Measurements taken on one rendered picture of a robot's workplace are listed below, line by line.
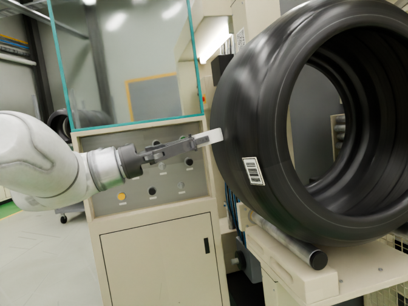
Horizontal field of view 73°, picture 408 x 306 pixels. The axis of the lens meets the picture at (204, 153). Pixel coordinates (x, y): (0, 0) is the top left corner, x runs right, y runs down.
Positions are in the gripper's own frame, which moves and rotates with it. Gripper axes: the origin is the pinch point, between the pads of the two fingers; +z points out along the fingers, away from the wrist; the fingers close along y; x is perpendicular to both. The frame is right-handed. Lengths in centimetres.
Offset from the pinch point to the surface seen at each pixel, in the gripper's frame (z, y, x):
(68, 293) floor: -107, 171, 107
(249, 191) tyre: 4.2, -6.9, 13.3
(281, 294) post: 18, 26, 67
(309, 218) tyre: 13.8, -12.5, 21.5
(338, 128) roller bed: 63, 35, 15
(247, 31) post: 29.3, 26.9, -27.8
